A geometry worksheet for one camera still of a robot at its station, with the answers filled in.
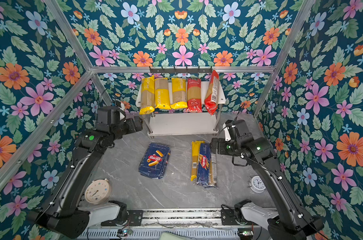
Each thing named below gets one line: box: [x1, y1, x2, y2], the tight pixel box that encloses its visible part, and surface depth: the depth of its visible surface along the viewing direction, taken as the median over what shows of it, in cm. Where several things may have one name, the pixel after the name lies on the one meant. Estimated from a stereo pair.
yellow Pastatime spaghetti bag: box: [154, 78, 172, 110], surface depth 81 cm
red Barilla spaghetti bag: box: [185, 78, 203, 113], surface depth 80 cm
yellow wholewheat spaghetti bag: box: [170, 77, 188, 110], surface depth 80 cm
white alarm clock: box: [247, 175, 267, 193], surface depth 83 cm
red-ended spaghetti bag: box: [204, 70, 220, 116], surface depth 78 cm
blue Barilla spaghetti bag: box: [196, 143, 211, 188], surface depth 87 cm
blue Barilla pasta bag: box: [138, 142, 171, 179], surface depth 90 cm
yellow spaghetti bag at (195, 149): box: [190, 140, 205, 182], surface depth 97 cm
